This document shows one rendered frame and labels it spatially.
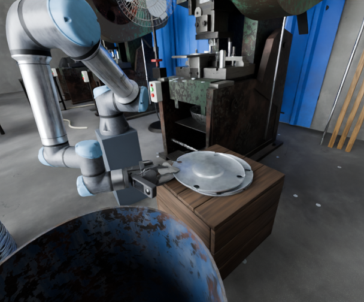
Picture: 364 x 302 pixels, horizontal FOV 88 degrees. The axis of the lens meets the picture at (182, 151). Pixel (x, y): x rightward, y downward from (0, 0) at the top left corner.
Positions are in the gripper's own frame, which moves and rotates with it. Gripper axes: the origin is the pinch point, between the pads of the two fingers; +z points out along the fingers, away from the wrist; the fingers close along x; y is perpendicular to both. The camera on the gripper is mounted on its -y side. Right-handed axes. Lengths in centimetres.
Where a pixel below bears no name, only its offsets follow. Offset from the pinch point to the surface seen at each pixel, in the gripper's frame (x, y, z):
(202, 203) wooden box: 3.4, -16.0, 3.6
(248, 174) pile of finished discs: 0.8, -9.6, 26.3
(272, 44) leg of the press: -47, 50, 79
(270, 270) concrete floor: 37, -28, 31
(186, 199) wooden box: 3.6, -12.5, -0.7
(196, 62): -37, 57, 31
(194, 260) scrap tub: -0.8, -36.1, -7.8
